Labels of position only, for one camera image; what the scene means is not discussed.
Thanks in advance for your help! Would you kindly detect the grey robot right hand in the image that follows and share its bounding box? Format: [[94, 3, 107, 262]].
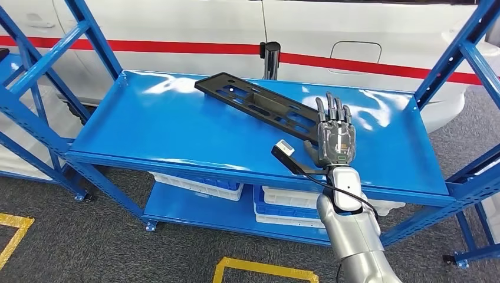
[[304, 91, 357, 168]]

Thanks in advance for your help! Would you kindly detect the long black plastic part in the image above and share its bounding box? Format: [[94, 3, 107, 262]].
[[194, 71, 325, 146]]

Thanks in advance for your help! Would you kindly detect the blue metal shelf rack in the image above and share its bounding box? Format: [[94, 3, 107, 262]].
[[442, 195, 500, 270], [0, 8, 97, 203], [0, 0, 500, 248]]

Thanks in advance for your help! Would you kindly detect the red barrier belt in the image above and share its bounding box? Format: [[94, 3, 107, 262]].
[[279, 52, 485, 86], [0, 35, 262, 55]]

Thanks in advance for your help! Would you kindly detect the yellow floor tape square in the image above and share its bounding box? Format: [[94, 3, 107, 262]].
[[212, 256, 320, 283], [0, 212, 36, 271]]

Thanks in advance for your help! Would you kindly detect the white car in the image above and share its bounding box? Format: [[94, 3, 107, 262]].
[[0, 0, 500, 134]]

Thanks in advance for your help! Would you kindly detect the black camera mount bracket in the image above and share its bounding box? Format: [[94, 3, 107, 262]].
[[271, 146, 330, 176]]

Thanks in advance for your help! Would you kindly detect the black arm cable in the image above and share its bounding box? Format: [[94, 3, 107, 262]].
[[301, 172, 380, 221]]

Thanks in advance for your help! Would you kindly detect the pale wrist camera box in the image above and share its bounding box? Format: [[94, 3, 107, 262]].
[[275, 139, 296, 157]]

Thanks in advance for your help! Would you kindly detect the chrome stanchion post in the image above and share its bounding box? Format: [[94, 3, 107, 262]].
[[259, 41, 282, 81]]

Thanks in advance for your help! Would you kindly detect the grey metal post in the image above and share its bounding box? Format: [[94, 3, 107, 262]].
[[484, 23, 500, 44]]

